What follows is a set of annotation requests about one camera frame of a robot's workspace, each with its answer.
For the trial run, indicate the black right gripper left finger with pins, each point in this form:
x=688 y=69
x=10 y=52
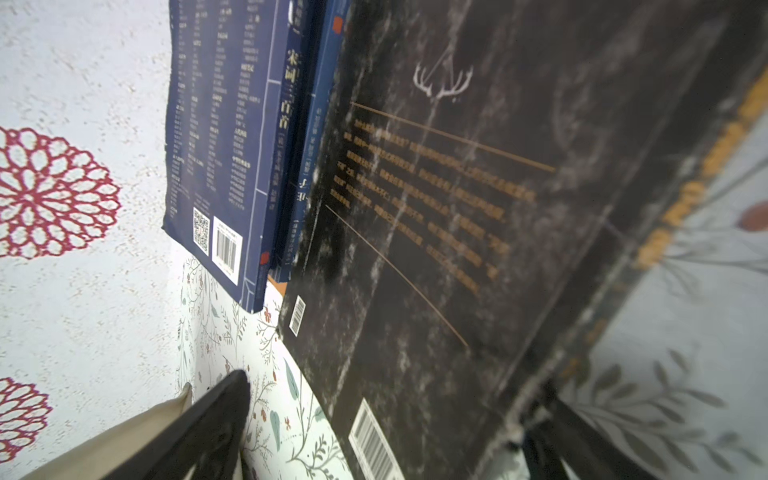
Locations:
x=204 y=443

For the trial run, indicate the blue grid cover book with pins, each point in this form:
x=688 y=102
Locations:
x=235 y=74

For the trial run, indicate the cream canvas tote bag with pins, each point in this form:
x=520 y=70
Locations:
x=99 y=456

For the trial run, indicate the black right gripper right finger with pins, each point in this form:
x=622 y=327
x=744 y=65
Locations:
x=558 y=441

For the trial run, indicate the black marbled spine book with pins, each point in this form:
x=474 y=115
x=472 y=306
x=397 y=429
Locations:
x=487 y=168

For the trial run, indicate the blue book with barcode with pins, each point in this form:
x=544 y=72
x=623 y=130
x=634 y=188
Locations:
x=323 y=48

